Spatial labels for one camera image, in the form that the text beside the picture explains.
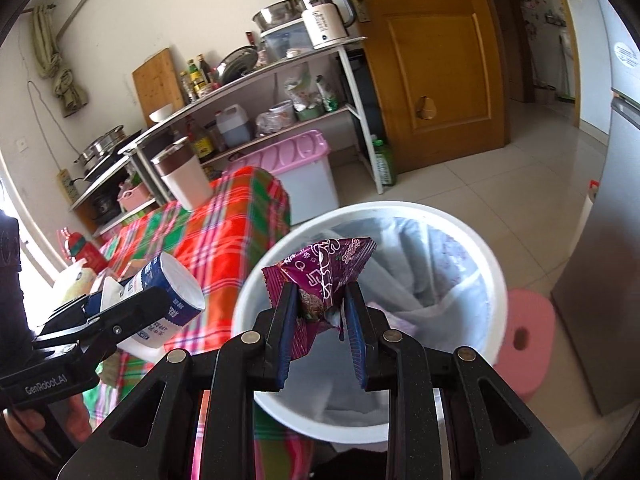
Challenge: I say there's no white shelf rack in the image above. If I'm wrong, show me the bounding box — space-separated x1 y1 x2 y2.
117 35 386 196

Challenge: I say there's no green plastic bottle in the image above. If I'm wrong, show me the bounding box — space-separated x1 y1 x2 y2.
371 135 398 187

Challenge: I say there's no plaid tablecloth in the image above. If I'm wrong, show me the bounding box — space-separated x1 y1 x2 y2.
82 166 313 480

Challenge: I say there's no low white rack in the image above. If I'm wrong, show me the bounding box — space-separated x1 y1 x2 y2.
70 152 161 236

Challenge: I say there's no red antler bottle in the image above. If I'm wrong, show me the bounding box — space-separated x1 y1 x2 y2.
59 227 108 273

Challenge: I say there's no steel steamer pot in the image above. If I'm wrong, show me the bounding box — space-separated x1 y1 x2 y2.
75 125 126 176

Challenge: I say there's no clear plastic container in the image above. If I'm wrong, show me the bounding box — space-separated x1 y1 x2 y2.
260 20 313 61

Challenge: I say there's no brown sauce bottle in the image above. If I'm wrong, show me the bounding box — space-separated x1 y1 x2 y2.
192 125 216 158

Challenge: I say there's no wooden door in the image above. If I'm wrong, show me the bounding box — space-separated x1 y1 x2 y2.
330 0 513 173

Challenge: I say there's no purple snack packet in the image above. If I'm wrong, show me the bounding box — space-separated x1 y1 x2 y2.
261 236 378 361

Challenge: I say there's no blue and white carton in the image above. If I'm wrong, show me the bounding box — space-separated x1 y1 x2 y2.
100 252 206 363

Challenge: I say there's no metal door lock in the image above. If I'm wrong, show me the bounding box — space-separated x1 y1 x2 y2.
348 0 383 23

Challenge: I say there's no instant noodle cup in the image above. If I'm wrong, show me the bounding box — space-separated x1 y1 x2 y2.
269 100 296 126

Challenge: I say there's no green snack bag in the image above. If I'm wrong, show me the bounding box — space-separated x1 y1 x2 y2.
316 75 341 112

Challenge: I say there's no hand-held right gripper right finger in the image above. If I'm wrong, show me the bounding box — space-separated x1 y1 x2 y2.
345 282 583 480

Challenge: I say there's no plastic oil jug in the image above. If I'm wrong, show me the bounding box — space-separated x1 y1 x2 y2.
215 104 251 148

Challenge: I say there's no white bin liner bag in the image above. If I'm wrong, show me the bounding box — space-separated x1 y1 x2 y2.
250 215 493 428

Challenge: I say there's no person's left hand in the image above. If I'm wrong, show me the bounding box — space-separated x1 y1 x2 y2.
2 394 93 461

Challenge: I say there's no hanging green cloth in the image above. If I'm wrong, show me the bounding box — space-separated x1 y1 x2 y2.
31 5 88 118

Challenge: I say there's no grey refrigerator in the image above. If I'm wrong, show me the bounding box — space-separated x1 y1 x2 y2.
550 87 640 416

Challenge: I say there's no pink basket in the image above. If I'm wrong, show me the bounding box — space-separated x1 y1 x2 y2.
117 182 151 211

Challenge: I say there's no yellow tissue pack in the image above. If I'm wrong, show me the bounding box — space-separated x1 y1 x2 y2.
52 266 108 311

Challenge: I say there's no black induction cooker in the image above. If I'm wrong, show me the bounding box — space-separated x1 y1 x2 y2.
82 157 133 183

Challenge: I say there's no clear plastic bag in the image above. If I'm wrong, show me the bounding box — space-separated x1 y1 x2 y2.
255 110 281 136

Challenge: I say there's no wooden cutting board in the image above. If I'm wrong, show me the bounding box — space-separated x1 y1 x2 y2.
131 47 187 128

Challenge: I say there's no pink lidded storage box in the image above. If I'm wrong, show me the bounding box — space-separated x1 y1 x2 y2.
227 129 335 226

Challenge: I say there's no white electric kettle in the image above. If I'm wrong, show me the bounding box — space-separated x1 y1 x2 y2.
300 0 357 51

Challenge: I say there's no metal pan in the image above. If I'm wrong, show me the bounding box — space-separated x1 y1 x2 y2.
216 45 261 83

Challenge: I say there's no dark clothing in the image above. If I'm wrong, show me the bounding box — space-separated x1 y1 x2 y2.
0 215 36 341

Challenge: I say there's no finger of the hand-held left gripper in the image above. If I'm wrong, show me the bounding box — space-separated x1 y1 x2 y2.
80 287 174 361
37 294 103 338

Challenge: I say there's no white and brown mug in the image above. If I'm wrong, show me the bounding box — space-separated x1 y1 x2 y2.
151 136 213 211

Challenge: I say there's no steel bowl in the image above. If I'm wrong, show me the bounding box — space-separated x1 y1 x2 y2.
251 1 303 31

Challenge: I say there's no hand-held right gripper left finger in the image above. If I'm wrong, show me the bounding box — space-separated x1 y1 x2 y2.
57 282 301 480

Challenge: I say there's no power strip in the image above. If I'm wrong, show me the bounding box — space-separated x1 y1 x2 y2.
57 169 76 206

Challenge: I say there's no pink stool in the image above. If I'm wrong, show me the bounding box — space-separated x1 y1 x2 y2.
492 288 556 401

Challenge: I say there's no white trash bin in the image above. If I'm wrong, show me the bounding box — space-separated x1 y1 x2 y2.
231 201 510 443

